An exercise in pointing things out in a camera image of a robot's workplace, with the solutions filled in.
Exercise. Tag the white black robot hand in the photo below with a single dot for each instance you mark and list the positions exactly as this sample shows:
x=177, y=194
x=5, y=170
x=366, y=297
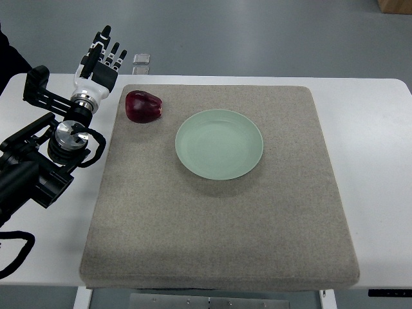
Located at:
x=90, y=90

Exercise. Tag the dark red apple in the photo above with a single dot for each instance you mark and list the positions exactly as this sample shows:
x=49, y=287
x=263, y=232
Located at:
x=143, y=107

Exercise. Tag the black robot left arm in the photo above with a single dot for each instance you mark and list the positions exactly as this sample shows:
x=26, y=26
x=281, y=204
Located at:
x=38, y=160

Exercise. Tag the pale green plate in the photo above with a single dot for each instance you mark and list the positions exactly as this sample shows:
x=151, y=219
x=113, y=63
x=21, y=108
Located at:
x=219, y=144

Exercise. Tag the upper clear floor tile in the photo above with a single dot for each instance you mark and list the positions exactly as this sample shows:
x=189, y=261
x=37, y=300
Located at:
x=141, y=58

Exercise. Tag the dark clothed person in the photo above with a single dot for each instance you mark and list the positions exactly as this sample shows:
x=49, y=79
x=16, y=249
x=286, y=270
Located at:
x=12, y=62

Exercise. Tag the beige felt mat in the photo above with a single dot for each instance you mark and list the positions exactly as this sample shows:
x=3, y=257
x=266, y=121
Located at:
x=280, y=227

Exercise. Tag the cardboard box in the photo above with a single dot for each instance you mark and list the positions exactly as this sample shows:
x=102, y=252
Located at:
x=395, y=6

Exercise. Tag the black table control panel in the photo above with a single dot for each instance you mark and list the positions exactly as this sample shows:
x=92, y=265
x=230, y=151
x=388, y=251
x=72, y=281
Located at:
x=390, y=293

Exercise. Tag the grey metal base plate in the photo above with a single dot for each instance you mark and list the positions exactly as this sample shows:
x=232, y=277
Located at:
x=201, y=302

